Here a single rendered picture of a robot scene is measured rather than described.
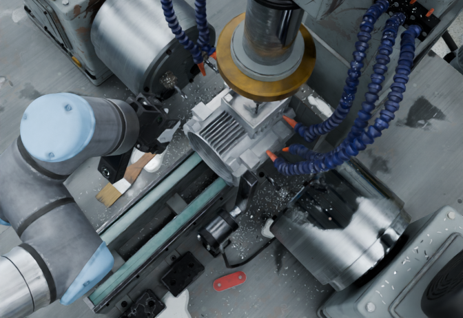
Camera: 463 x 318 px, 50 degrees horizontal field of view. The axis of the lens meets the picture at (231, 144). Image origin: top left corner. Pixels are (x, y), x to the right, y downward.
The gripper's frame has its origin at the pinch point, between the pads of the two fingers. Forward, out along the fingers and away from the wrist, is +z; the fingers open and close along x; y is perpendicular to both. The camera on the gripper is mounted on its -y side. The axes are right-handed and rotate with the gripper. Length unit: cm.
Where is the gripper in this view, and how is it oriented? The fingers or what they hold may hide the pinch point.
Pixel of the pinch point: (164, 135)
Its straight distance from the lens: 100.5
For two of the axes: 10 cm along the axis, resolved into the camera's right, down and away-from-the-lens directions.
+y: 6.4, -7.3, -2.4
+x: -7.0, -6.8, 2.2
